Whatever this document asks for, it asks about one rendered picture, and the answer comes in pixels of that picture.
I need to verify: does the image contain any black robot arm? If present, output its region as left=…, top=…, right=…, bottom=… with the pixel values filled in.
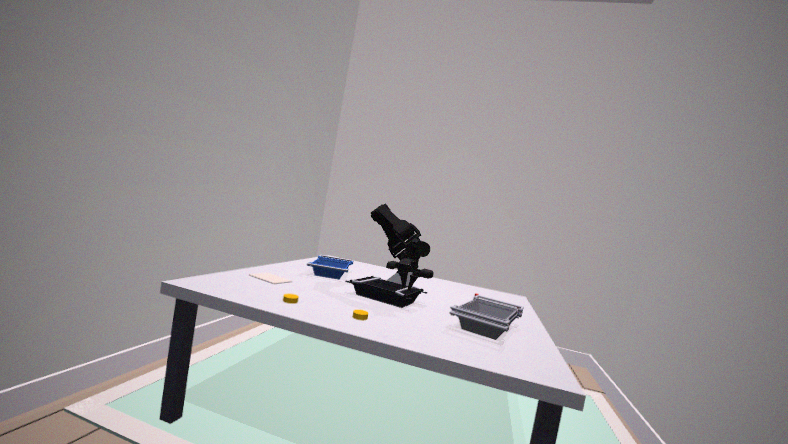
left=371, top=204, right=430, bottom=272

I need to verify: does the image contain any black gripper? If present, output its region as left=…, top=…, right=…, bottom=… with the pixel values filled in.
left=386, top=251, right=434, bottom=291

